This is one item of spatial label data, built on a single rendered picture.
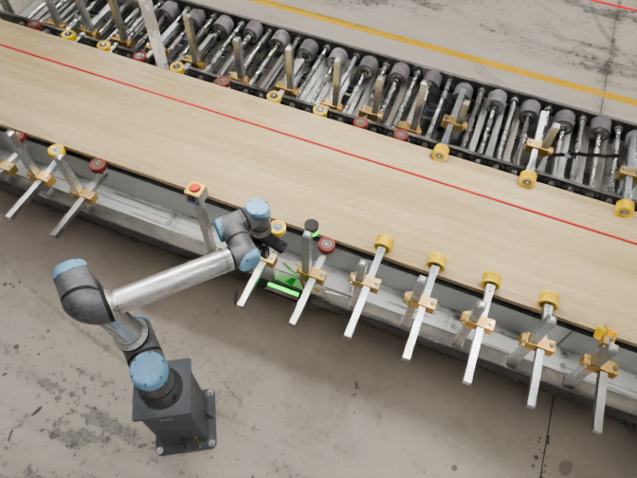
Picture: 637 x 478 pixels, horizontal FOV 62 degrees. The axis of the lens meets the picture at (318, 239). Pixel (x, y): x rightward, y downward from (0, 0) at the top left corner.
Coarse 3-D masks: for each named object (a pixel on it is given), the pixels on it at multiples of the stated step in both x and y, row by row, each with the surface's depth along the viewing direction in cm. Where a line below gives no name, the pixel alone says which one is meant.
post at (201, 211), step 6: (204, 204) 235; (198, 210) 235; (204, 210) 237; (198, 216) 240; (204, 216) 239; (204, 222) 242; (204, 228) 247; (210, 228) 251; (204, 234) 252; (210, 234) 253; (204, 240) 257; (210, 240) 256; (210, 246) 259; (210, 252) 265
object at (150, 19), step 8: (144, 0) 280; (144, 8) 284; (152, 8) 287; (144, 16) 289; (152, 16) 290; (152, 24) 292; (152, 32) 297; (152, 40) 302; (160, 40) 305; (160, 48) 307; (160, 56) 310; (160, 64) 316; (168, 64) 320
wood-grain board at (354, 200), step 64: (0, 64) 310; (128, 64) 312; (64, 128) 284; (128, 128) 285; (192, 128) 286; (256, 128) 287; (320, 128) 288; (256, 192) 264; (320, 192) 265; (384, 192) 266; (448, 192) 267; (512, 192) 268; (384, 256) 246; (448, 256) 247; (512, 256) 248; (576, 256) 248; (576, 320) 231
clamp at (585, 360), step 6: (582, 360) 216; (588, 360) 214; (588, 366) 214; (594, 366) 213; (606, 366) 213; (612, 366) 213; (618, 366) 213; (594, 372) 216; (606, 372) 212; (612, 372) 212; (618, 372) 212; (612, 378) 215
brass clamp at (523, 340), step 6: (522, 336) 219; (528, 336) 219; (522, 342) 219; (528, 342) 217; (540, 342) 218; (546, 342) 218; (552, 342) 218; (528, 348) 221; (534, 348) 219; (540, 348) 217; (546, 348) 216; (552, 348) 216; (546, 354) 219; (552, 354) 217
